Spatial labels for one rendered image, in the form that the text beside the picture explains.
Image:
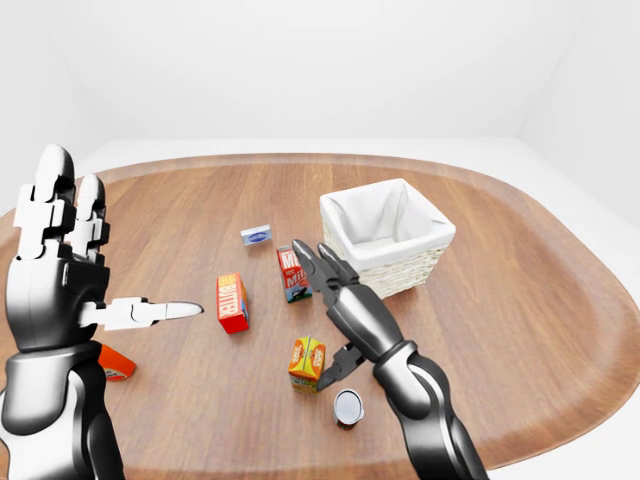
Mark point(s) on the silver topped tin can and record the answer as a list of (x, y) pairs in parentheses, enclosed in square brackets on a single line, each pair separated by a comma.
[(348, 409)]

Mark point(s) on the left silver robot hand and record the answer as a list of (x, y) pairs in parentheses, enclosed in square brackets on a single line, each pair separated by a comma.
[(45, 295)]

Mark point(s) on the white lined wicker basket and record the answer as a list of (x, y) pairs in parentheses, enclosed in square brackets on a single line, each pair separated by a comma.
[(387, 235)]

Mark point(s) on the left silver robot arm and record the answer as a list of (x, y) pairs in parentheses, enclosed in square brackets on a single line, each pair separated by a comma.
[(50, 415)]

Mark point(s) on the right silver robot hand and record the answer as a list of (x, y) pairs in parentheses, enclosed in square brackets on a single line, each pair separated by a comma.
[(357, 312)]

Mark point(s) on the red milk carton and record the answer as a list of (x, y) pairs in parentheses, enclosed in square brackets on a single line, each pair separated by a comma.
[(294, 276)]

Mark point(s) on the small blue white box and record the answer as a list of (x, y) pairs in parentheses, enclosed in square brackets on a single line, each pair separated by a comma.
[(256, 236)]

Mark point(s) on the orange juice carton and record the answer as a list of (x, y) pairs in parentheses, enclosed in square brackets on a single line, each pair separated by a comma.
[(306, 364)]

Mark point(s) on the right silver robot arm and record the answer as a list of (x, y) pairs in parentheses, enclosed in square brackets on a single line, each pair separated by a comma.
[(430, 415)]

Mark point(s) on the red butter box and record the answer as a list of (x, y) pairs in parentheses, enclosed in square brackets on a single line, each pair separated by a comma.
[(231, 303)]

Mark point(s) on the orange box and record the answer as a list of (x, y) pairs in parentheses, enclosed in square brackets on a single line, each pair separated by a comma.
[(117, 366)]

